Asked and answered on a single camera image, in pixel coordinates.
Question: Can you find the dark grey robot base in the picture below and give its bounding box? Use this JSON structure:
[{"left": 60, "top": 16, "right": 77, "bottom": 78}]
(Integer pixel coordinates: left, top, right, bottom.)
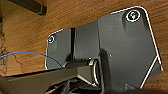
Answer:
[{"left": 44, "top": 5, "right": 164, "bottom": 94}]

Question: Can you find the black furniture bar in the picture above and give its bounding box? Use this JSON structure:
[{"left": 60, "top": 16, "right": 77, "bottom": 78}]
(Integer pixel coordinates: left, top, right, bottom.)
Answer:
[{"left": 7, "top": 0, "right": 48, "bottom": 16}]

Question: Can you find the blue cable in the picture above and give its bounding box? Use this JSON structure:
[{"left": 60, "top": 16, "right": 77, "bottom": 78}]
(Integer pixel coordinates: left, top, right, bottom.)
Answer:
[{"left": 0, "top": 51, "right": 66, "bottom": 69}]

